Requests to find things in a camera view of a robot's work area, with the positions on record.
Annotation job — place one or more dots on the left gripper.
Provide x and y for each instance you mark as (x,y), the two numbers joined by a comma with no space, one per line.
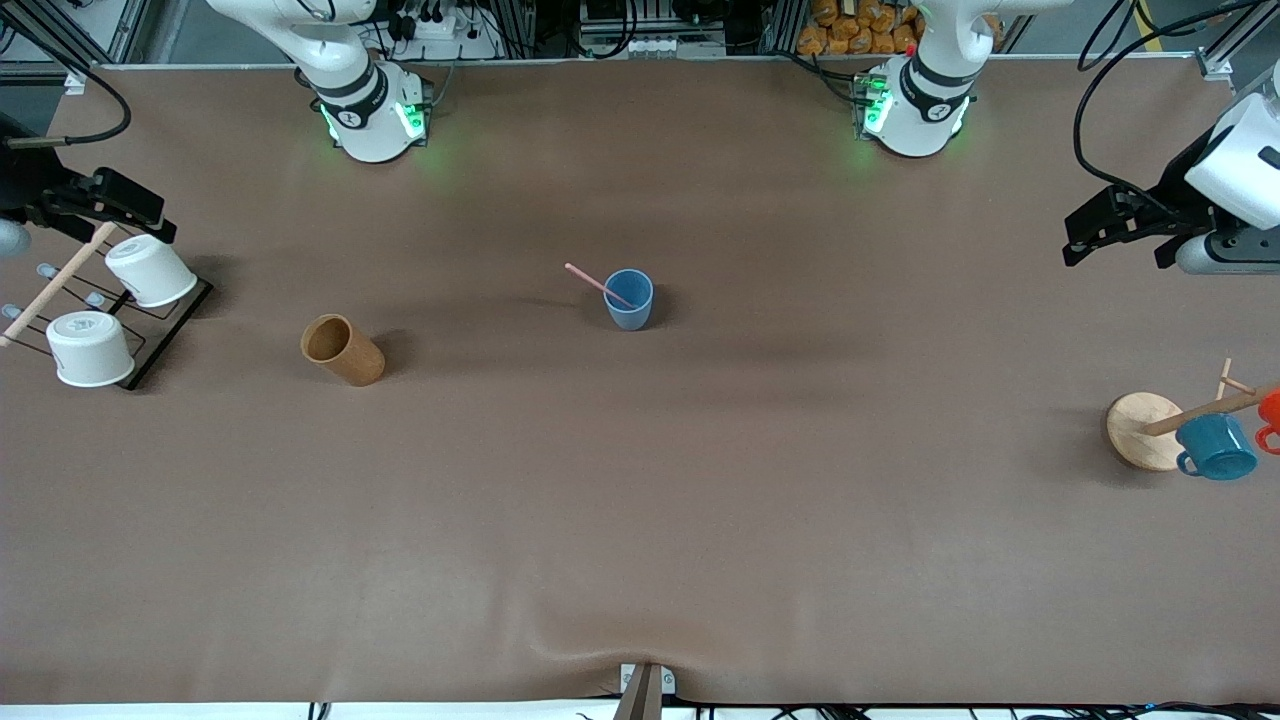
(1177,193)

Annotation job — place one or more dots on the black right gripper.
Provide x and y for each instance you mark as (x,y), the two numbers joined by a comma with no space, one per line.
(28,188)

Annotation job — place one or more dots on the pink chopstick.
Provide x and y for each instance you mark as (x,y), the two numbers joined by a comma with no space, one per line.
(595,281)

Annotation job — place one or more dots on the blue plastic cup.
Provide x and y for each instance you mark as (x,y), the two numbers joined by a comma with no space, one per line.
(628,310)

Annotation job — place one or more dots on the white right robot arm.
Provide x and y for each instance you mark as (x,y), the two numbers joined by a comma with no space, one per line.
(355,100)

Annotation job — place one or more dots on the white paper cup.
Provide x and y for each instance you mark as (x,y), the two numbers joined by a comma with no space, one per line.
(150,270)
(90,350)

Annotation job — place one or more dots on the wooden rack rod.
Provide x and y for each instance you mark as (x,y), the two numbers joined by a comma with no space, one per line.
(55,285)

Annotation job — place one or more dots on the wooden mug tree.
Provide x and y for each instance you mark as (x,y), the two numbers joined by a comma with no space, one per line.
(1135,435)

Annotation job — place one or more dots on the red mug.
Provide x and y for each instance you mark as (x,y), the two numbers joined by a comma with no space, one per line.
(1270,410)

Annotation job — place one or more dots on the teal enamel mug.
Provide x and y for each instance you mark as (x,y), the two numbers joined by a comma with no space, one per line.
(1215,445)

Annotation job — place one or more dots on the brown cylindrical holder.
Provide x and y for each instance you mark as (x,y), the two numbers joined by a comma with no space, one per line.
(350,360)

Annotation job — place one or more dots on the white power strip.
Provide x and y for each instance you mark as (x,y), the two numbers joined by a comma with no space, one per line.
(440,28)

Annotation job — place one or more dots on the orange bread bag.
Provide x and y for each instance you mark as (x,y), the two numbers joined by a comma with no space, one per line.
(850,30)

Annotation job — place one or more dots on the white connector strip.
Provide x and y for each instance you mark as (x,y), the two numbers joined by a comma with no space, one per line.
(650,46)

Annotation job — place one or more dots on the metal table edge bracket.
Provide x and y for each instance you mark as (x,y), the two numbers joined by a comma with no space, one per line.
(645,690)

